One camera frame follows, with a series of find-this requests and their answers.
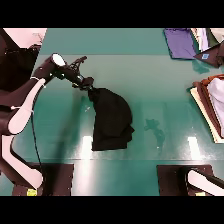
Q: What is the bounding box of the cream garment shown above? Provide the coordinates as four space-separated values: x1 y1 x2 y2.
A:
189 86 224 145

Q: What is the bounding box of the dark garment with blue label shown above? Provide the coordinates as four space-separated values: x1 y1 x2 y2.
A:
192 42 224 69

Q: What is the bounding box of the white garment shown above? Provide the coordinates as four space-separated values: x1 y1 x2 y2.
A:
191 28 224 52
206 77 224 130

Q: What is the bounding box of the black cable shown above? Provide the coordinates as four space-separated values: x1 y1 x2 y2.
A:
30 87 44 169

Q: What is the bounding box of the purple garment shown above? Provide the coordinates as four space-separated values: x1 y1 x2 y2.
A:
163 28 198 61

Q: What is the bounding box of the black garment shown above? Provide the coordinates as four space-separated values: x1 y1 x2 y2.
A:
87 87 136 152

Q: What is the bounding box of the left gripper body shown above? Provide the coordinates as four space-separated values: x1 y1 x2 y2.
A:
71 73 96 91

